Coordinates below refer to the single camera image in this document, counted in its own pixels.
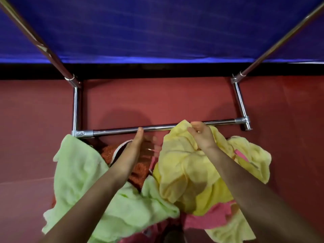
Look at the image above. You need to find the person's left hand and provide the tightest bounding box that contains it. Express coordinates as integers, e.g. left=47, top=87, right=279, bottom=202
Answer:
left=110, top=127, right=159, bottom=180

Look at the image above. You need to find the person's right hand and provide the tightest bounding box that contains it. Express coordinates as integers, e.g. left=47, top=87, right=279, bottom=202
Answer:
left=187, top=121, right=219, bottom=153

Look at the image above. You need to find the orange towel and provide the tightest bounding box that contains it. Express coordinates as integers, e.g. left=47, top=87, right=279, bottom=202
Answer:
left=101, top=140, right=155, bottom=192

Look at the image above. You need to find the chrome metal rack frame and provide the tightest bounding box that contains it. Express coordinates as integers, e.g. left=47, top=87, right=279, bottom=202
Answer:
left=0, top=0, right=324, bottom=139

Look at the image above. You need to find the pale yellow striped towel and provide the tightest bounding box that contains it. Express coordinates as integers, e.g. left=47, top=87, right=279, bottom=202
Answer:
left=153, top=119, right=224, bottom=205

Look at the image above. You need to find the pale yellow-green towel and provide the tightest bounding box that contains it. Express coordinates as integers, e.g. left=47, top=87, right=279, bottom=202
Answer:
left=204, top=135, right=272, bottom=243

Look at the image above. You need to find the light green towel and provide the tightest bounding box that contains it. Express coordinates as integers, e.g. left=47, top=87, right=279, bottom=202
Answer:
left=42, top=134, right=181, bottom=243

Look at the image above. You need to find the bright yellow towel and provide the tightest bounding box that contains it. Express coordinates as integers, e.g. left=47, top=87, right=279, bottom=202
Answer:
left=174, top=126, right=237, bottom=217

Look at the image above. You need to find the pink towel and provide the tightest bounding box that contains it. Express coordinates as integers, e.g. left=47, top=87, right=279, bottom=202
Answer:
left=119, top=149, right=250, bottom=243

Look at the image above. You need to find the person's left forearm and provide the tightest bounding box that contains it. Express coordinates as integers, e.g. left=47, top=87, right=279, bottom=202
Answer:
left=40, top=164, right=132, bottom=243

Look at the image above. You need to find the person's right forearm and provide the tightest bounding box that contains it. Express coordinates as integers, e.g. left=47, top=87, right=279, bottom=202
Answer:
left=201, top=145, right=324, bottom=243

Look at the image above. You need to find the blue printed banner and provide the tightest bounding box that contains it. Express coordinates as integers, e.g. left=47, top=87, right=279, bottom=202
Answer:
left=0, top=0, right=324, bottom=64

